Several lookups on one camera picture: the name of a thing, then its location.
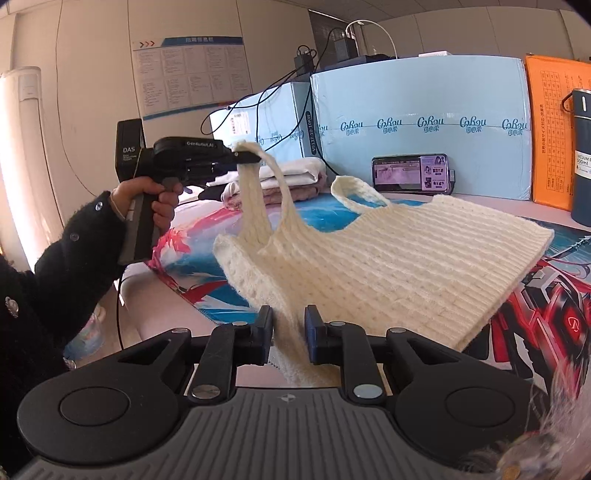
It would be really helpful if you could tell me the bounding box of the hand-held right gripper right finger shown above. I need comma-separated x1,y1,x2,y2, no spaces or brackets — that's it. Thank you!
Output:
303,305,468,401

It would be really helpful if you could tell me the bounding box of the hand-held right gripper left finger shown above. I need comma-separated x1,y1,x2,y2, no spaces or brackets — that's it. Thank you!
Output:
115,305,276,401

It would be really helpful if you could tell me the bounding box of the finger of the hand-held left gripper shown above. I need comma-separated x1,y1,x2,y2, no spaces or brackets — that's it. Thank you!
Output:
221,147,263,167

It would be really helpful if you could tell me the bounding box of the white knit vest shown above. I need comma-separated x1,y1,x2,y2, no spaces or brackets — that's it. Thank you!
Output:
211,140,556,389

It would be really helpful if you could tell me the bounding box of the person's left forearm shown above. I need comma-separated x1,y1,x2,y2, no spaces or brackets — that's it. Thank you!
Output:
34,190,129,334

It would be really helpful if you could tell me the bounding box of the person's left hand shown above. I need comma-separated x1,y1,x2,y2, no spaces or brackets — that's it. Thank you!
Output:
111,177,185,232

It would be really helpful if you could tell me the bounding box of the dark cloth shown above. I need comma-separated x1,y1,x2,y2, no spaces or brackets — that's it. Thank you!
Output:
198,172,232,202

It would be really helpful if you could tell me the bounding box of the small light blue carton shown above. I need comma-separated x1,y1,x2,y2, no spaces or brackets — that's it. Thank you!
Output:
208,82,315,161

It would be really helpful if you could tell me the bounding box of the white folded cloth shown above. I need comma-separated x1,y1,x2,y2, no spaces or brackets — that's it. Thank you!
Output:
257,157,325,191

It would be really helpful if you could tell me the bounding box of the pink folded cloth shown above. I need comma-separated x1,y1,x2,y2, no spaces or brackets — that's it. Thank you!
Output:
221,184,329,211

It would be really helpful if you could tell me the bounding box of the white standing air conditioner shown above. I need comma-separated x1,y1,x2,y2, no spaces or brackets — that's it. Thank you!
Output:
0,66,66,274

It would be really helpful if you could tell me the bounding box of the black power adapter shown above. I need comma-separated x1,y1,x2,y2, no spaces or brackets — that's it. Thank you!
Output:
294,45,318,73
334,36,360,64

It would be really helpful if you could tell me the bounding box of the dark blue flat box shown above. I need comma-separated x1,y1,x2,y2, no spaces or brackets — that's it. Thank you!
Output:
313,54,399,73

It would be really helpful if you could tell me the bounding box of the light blue plastic bag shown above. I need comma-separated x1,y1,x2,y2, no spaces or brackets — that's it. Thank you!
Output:
64,308,108,361

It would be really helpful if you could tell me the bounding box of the smartphone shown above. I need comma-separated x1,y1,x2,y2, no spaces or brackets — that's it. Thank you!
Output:
371,153,451,193

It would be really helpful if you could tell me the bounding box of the large light blue carton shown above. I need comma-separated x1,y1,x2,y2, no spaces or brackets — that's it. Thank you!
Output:
309,57,535,202

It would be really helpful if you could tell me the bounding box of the printed desk mat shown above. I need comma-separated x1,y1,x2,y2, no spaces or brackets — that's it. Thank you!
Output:
144,193,591,380

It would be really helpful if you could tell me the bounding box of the orange carton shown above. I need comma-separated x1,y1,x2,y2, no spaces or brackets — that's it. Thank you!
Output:
525,54,591,213

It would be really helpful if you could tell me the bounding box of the dark blue vacuum bottle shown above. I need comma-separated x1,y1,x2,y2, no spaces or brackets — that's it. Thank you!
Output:
562,88,591,228

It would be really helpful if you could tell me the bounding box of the wall poster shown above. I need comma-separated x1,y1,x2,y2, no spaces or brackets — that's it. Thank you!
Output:
131,35,254,122

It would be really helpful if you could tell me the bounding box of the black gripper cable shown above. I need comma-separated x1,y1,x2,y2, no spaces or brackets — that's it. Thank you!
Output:
115,266,126,352

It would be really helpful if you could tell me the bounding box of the white cable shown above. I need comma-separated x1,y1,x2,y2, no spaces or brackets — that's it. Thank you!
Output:
344,18,399,60

